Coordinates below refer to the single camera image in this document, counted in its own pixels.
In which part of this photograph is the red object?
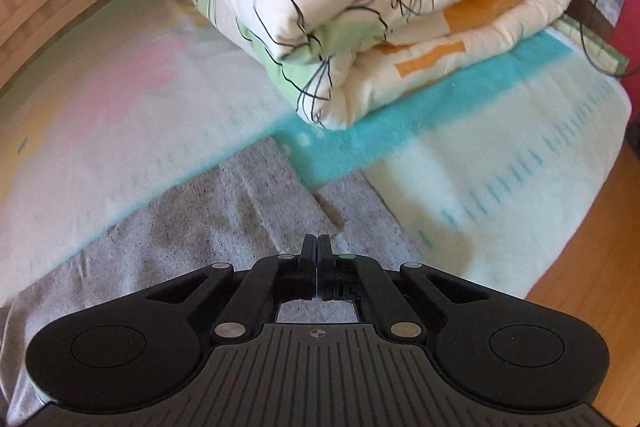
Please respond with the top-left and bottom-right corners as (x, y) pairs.
(607, 0), (640, 60)

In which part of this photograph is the pastel printed blanket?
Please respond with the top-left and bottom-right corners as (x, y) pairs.
(0, 0), (634, 309)

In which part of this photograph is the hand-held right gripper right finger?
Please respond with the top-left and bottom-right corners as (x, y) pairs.
(318, 234), (495, 346)

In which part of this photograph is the grey knitted sock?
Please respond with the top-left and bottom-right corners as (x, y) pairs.
(0, 136), (427, 427)

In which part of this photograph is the floral green white pillow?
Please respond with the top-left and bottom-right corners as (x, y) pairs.
(169, 0), (609, 132)

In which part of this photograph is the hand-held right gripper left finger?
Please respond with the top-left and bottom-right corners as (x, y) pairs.
(142, 234), (319, 346)

